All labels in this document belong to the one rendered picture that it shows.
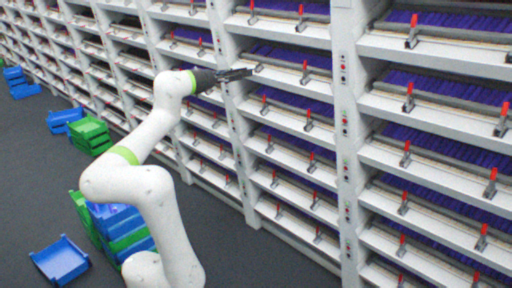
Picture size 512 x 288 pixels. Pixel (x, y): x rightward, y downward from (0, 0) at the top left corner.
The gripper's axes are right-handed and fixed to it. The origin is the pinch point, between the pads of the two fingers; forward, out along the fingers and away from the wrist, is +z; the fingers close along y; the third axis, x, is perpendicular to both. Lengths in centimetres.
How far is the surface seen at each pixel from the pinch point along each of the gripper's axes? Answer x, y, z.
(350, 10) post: 28, 50, 1
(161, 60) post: -10, -88, 10
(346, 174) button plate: -32, 48, 12
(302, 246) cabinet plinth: -92, 14, 27
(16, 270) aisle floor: -117, -97, -83
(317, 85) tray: -0.3, 32.4, 9.3
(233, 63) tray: -0.3, -17.7, 8.7
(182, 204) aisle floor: -100, -73, 10
